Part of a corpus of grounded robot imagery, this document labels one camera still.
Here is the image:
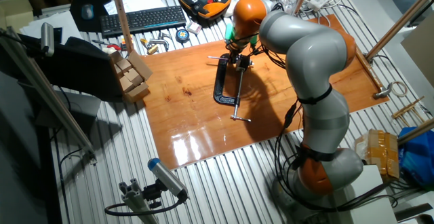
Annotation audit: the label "black computer keyboard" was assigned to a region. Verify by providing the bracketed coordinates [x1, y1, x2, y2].
[99, 5, 187, 37]

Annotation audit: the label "glossy orange wooden board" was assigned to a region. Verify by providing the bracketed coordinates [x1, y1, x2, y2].
[140, 13, 390, 170]

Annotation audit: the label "taped cardboard package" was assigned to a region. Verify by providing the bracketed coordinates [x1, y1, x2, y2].
[354, 128, 401, 181]

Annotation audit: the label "black camera cable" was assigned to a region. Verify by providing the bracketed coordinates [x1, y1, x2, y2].
[104, 193, 188, 217]

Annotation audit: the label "white rounded plastic object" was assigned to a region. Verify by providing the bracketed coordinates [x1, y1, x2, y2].
[223, 2, 237, 18]

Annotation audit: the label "blue plastic bag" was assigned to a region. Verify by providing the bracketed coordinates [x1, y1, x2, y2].
[398, 126, 434, 189]

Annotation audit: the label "beige cardboard box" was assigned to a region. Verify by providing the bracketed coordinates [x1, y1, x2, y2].
[0, 0, 35, 31]

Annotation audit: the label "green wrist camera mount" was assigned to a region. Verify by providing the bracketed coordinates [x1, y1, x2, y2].
[224, 23, 258, 47]

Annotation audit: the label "round black tape measure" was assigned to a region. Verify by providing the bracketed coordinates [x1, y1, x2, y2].
[175, 29, 191, 44]

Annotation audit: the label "plain silver camera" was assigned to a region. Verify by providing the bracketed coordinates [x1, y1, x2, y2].
[40, 22, 55, 57]

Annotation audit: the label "pale tape ring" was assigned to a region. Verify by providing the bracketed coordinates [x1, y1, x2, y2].
[391, 80, 410, 98]

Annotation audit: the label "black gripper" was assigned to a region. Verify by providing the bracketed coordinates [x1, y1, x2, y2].
[226, 42, 245, 64]

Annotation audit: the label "black mouse pad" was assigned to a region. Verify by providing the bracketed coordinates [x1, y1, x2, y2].
[70, 0, 113, 33]

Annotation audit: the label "brown cardboard panel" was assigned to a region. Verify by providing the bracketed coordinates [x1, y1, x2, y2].
[401, 12, 434, 89]

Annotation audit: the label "white paper sheets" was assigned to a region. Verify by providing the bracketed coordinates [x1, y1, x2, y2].
[103, 0, 167, 14]
[20, 10, 82, 45]

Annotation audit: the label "small metal clamp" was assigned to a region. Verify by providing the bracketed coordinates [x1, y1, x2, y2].
[372, 82, 394, 100]

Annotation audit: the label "grey flat panel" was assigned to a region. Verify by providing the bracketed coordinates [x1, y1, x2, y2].
[33, 90, 102, 136]

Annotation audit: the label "red handled tool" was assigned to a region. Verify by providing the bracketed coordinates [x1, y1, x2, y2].
[92, 39, 122, 52]

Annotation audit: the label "bundle of wooden sticks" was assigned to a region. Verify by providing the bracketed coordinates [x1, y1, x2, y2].
[391, 96, 427, 126]

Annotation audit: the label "wooden edge strip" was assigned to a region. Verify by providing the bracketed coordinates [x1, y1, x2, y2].
[355, 49, 384, 94]

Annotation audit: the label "brass fitting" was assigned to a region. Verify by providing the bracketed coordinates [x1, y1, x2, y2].
[140, 39, 159, 56]

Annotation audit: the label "grey metal frame beam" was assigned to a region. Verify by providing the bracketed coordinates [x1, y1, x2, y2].
[0, 26, 98, 164]

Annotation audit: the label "silver camera blue cap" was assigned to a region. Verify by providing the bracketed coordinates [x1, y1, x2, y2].
[147, 157, 189, 201]

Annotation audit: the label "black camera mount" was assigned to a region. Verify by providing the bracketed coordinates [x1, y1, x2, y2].
[142, 179, 163, 210]

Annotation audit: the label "black metal C-clamp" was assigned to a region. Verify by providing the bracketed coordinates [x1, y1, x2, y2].
[212, 53, 254, 122]

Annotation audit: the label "chrome faucet part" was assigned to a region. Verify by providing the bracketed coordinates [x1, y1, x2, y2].
[149, 30, 172, 52]

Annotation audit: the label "small white pink box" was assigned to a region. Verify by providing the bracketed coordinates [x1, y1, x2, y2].
[186, 21, 203, 35]

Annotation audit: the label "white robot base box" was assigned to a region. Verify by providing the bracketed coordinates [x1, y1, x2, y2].
[325, 164, 399, 224]

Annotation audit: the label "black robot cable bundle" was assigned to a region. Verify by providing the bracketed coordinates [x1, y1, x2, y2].
[230, 30, 399, 214]

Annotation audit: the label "aluminium profile post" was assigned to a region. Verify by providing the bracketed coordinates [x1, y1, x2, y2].
[118, 178, 160, 224]

